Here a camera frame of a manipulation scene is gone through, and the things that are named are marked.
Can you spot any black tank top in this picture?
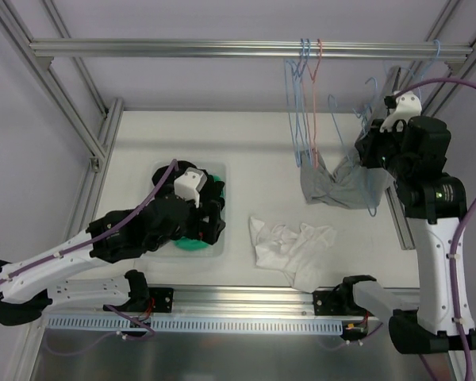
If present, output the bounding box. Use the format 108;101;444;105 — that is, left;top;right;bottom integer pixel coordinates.
152;160;209;206

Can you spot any green tank top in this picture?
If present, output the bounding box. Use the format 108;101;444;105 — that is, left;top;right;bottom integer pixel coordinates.
174;174;225;252

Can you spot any pink wire hanger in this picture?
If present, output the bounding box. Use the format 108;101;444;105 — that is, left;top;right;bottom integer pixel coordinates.
307;39;323;169

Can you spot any white tank top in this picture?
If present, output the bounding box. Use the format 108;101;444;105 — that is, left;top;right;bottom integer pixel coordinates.
249;217;336;293

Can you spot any blue wire hanger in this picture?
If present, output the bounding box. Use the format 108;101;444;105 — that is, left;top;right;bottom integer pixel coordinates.
292;39;313;164
283;41;304;167

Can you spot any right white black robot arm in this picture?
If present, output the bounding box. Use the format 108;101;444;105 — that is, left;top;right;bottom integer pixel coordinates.
338;116;476;354

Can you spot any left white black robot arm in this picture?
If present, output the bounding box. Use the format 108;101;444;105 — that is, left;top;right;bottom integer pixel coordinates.
0;194;225;326

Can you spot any dark grey tank top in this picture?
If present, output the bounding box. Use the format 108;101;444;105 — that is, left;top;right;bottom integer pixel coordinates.
299;65;404;210

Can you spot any white plastic basket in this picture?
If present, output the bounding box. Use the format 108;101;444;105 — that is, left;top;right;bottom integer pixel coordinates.
145;160;228;261

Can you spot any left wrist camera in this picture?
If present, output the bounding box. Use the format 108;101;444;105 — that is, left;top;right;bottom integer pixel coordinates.
174;167;207;209

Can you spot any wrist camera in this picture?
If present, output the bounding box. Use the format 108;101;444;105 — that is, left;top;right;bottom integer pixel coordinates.
379;91;422;133
174;167;207;209

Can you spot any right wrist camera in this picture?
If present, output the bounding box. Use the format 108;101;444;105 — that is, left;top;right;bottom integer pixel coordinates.
379;91;422;133

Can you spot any aluminium front rail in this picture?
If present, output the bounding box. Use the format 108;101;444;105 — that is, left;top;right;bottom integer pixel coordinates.
32;279;316;316

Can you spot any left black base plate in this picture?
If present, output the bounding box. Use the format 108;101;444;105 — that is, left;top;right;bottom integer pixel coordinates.
114;287;174;314

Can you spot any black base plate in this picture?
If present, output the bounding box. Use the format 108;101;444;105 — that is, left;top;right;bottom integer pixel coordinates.
312;290;367;316
114;287;174;314

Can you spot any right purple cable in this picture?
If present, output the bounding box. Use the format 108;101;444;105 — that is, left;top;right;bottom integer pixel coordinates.
392;77;476;381

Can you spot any left aluminium frame post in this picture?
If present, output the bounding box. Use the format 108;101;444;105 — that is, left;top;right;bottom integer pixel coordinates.
0;1;124;239

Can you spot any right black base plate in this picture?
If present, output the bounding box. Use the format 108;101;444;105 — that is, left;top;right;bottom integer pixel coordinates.
312;290;367;316

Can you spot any white slotted cable duct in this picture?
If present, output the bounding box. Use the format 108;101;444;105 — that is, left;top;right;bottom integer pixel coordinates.
46;314;344;336

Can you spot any aluminium hanging rail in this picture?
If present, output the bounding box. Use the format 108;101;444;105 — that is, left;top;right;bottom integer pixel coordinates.
31;38;473;62

